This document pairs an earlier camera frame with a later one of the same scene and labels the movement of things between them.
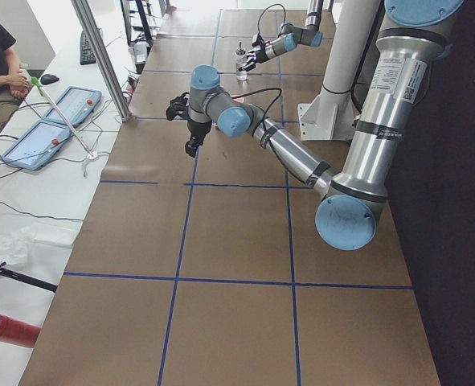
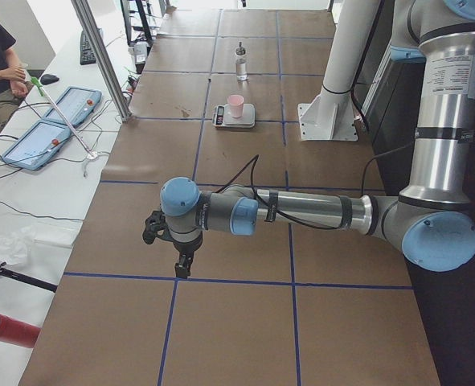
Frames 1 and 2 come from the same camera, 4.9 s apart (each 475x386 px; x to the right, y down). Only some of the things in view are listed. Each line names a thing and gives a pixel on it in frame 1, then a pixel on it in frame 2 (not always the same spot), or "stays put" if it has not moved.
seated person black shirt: x=4 y=84 stays put
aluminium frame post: x=88 y=22 stays put
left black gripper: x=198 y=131 -> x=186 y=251
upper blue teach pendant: x=76 y=104 stays put
